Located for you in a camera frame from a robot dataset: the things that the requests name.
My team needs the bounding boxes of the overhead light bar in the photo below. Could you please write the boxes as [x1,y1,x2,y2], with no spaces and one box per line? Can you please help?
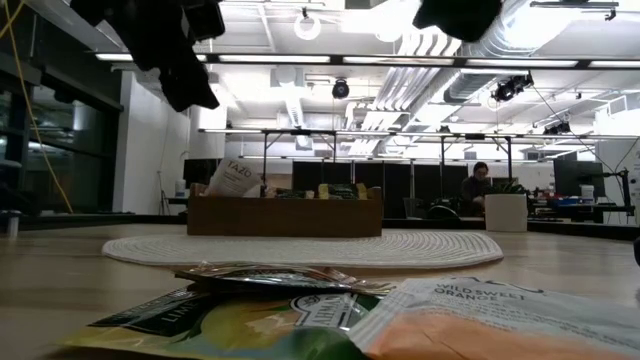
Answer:
[94,51,640,71]

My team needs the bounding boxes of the peach foil Ahmad tea packet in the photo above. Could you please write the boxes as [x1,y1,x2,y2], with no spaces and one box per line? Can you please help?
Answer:
[273,187,310,200]
[172,260,396,297]

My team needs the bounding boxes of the yellow green Ahmad tea packet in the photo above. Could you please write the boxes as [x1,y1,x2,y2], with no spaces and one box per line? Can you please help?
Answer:
[316,181,370,202]
[62,287,386,360]

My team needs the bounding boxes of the black distant workstation frame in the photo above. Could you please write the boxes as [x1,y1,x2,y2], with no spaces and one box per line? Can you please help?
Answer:
[259,128,339,190]
[438,132,515,194]

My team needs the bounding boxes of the black desk partition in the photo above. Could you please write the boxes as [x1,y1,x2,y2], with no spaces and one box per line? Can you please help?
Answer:
[291,160,471,202]

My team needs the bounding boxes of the yellow hanging cable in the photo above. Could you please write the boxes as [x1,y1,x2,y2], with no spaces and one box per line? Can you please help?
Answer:
[0,0,75,215]

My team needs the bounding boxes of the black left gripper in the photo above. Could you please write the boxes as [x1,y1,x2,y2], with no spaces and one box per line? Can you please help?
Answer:
[69,0,227,114]

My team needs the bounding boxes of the metal frame post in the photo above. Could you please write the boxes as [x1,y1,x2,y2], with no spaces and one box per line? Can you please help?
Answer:
[0,208,22,245]

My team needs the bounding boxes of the wooden tea box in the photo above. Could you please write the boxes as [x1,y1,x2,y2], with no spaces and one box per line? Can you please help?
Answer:
[186,181,385,239]

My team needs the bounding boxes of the white round woven placemat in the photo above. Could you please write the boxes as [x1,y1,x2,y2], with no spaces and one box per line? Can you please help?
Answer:
[101,228,505,270]

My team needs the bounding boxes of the white pot with green plant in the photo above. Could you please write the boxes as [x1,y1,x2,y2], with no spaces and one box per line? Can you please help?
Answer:
[480,179,530,234]

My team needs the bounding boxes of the white orange Tazo tea packet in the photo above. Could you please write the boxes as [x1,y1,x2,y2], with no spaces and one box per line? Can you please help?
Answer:
[205,156,265,199]
[347,276,640,360]

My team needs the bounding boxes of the person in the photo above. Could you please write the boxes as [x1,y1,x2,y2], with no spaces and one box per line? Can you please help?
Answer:
[459,160,494,211]

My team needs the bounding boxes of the black computer monitor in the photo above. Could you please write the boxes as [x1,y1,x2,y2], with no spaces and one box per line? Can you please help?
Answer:
[182,157,224,190]
[552,158,607,199]

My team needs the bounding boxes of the round white ceiling lamp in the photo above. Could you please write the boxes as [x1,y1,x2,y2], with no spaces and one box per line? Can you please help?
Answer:
[293,7,323,42]

